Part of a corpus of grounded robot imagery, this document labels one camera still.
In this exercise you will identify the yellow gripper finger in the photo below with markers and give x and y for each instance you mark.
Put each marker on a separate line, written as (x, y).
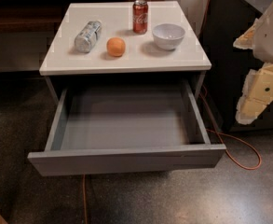
(245, 41)
(257, 94)

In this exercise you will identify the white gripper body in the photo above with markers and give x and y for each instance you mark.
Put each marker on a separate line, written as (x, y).
(271, 36)

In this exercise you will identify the dark wooden bench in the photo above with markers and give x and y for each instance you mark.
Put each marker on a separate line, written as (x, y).
(37, 15)

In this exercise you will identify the black counter cabinet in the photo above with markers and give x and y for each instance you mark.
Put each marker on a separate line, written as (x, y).
(225, 21)

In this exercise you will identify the white bowl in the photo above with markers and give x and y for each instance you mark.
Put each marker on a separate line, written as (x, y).
(168, 36)

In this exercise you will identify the orange fruit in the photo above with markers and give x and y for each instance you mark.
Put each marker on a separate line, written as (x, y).
(116, 46)

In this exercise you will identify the red cola can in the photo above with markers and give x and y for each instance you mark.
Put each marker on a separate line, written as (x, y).
(140, 16)

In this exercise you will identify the silver lying can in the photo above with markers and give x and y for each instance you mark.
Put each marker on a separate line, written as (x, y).
(88, 36)

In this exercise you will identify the grey top drawer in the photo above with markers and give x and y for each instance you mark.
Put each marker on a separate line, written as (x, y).
(126, 129)

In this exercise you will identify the white top nightstand cabinet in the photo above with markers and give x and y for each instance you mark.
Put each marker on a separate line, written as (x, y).
(141, 54)

